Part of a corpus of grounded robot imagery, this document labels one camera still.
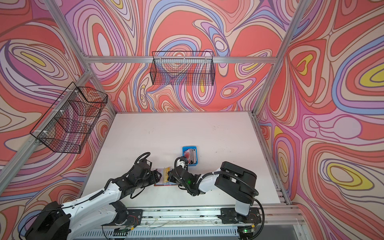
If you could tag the aluminium cage frame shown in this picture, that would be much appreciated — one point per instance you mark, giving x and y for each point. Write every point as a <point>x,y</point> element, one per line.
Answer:
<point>12,168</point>

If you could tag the stack of credit cards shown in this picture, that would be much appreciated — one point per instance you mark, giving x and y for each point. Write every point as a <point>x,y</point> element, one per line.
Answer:
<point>191,156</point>

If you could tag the black wire basket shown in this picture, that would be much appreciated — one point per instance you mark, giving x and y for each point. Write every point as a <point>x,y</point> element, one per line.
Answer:
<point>69,122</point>
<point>183,68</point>

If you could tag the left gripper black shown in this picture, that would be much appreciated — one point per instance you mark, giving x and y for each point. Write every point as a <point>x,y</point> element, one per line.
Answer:
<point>155,178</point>

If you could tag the yellow credit card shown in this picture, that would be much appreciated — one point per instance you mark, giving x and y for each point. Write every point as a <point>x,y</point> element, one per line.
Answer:
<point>165,176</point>

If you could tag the black wire basket left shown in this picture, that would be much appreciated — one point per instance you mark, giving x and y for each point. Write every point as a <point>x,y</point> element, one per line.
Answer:
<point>69,122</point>

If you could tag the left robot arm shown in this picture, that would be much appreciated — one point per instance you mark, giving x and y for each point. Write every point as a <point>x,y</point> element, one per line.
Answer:
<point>102,207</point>

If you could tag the blue plastic card tray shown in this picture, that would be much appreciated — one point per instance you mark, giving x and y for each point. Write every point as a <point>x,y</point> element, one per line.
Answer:
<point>188,147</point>

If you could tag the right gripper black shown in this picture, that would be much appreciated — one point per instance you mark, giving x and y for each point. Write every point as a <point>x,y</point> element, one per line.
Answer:
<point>171,177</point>

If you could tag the black wire basket back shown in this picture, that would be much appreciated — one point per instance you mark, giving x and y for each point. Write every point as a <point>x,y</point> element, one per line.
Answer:
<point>183,68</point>

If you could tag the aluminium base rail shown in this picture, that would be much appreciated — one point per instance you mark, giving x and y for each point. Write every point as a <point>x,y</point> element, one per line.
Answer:
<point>275,222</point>

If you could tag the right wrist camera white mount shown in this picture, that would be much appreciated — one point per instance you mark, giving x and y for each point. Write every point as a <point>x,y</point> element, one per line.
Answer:
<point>181,162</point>

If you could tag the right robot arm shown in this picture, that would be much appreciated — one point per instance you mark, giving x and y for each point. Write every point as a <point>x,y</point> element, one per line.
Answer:
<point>235,181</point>

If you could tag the red leather card holder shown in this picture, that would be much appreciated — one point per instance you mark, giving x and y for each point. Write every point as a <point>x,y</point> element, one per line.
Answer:
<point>160,184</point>

